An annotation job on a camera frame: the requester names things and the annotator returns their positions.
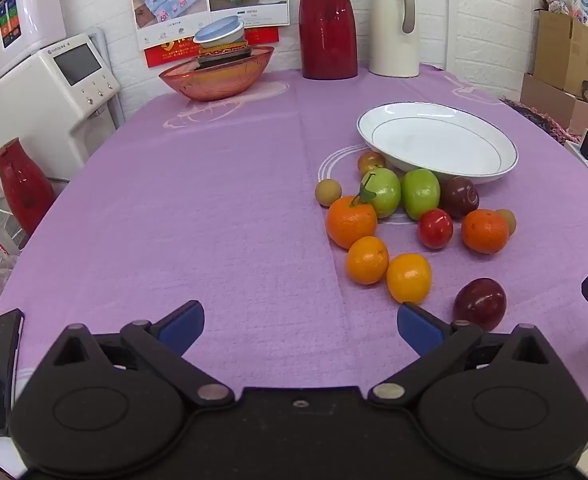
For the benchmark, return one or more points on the red glass bowl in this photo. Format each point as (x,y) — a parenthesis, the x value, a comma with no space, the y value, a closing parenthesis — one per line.
(214,82)

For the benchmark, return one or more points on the red thermos jug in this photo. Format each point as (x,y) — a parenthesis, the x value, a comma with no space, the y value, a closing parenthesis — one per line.
(328,20)

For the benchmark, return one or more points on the white plate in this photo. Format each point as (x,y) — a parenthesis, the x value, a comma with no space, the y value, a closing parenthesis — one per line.
(438,140)

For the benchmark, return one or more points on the red apple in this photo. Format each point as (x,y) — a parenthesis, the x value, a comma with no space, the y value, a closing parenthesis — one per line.
(435,228)

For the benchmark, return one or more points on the red-yellow small apple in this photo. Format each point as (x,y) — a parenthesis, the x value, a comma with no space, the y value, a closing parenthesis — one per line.
(370,161)

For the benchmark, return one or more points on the white wall conduit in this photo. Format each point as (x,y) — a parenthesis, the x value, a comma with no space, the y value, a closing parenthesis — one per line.
(448,10)

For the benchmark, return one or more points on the purple tablecloth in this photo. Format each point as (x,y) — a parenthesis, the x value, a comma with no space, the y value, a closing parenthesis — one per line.
(199,210)

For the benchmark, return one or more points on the small orange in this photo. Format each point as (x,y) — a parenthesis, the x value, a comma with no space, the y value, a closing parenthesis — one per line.
(367,260)

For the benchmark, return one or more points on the blue lidded white bowl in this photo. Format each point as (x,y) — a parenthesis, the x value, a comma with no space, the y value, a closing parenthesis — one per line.
(219,30)

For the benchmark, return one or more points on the dark red plum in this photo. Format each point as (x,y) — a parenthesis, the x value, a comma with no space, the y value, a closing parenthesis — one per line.
(459,196)
(479,304)

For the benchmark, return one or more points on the red plastic jug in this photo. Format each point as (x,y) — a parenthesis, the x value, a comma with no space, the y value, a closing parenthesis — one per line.
(21,185)

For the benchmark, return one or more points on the dark patterned box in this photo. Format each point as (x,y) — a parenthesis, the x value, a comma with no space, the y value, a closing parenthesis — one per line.
(224,55)

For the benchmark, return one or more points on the pink patterned cloth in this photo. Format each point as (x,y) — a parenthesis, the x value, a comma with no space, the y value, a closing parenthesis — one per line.
(543,120)

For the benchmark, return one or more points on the large orange with stem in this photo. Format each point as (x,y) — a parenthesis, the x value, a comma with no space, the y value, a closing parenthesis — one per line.
(351,222)

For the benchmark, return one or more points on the white thermos jug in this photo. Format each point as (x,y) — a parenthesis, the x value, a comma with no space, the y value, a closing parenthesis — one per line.
(391,30)

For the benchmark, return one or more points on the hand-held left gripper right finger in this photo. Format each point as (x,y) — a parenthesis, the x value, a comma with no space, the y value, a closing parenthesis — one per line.
(421,327)

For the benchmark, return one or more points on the small yellow-orange citrus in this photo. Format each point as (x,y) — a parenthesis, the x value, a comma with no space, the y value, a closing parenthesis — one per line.
(408,279)

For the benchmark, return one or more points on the brown longan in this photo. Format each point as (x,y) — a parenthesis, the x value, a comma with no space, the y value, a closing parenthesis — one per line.
(328,192)
(509,220)

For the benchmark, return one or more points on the white plastic bottle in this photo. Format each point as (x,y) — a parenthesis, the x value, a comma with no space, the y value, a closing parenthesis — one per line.
(1,237)

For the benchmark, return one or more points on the green apple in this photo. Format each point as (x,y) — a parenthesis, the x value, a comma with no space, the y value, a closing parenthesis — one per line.
(386,192)
(420,193)

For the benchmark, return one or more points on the white wall water purifier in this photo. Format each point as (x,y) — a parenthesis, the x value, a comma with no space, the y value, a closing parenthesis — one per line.
(29,0)

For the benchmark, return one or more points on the red wall poster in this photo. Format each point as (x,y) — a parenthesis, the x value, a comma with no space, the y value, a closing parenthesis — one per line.
(166,52)

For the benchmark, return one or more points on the white water dispenser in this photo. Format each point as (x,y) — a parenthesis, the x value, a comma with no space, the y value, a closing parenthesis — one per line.
(24,105)

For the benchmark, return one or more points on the open cardboard box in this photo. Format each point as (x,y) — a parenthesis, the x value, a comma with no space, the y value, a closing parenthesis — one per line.
(566,45)

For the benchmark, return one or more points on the round orange tangerine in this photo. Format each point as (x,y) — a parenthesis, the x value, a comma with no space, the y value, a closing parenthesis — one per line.
(484,231)

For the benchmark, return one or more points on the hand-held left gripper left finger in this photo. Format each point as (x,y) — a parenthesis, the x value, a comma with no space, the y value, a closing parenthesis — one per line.
(184,322)

